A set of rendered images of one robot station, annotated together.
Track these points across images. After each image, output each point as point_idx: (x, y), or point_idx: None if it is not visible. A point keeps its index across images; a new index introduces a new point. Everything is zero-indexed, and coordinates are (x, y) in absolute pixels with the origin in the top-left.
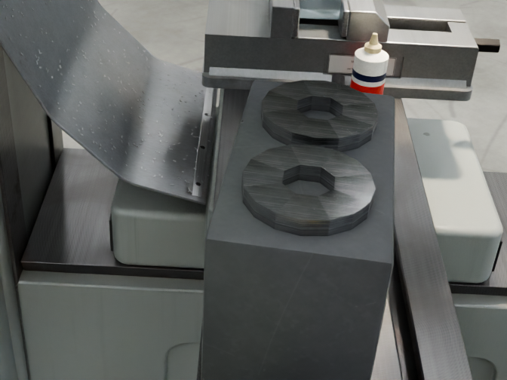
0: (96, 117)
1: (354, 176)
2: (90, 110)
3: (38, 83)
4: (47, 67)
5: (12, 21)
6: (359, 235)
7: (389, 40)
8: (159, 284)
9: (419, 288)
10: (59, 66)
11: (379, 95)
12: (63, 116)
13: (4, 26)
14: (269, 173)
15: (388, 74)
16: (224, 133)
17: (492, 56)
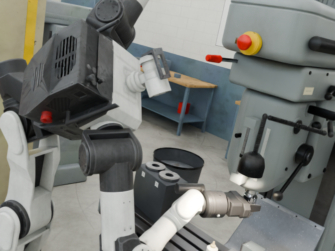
0: (248, 238)
1: (151, 167)
2: (250, 237)
3: (250, 216)
4: (257, 221)
5: (261, 206)
6: (143, 165)
7: None
8: None
9: (145, 225)
10: (260, 227)
11: (168, 185)
12: (244, 226)
13: (257, 202)
14: (160, 165)
15: None
16: (221, 244)
17: None
